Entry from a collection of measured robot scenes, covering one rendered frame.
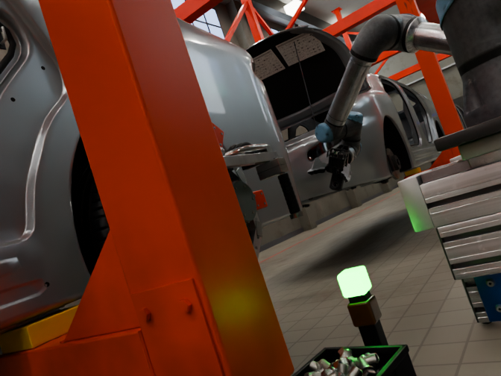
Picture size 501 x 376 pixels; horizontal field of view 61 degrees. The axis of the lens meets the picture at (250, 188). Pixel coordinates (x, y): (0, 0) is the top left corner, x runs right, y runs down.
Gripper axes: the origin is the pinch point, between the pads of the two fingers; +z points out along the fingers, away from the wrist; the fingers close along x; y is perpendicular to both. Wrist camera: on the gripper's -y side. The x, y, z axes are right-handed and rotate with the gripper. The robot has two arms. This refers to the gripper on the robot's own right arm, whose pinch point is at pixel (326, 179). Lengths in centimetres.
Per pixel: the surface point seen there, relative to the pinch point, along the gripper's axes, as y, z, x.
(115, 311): 7, 95, -8
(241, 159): 15.0, 34.1, -16.4
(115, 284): 12, 94, -9
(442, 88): -18, -328, 14
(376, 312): 12, 78, 33
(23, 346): -12, 97, -35
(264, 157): 12.0, 21.5, -15.0
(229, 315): 15, 93, 14
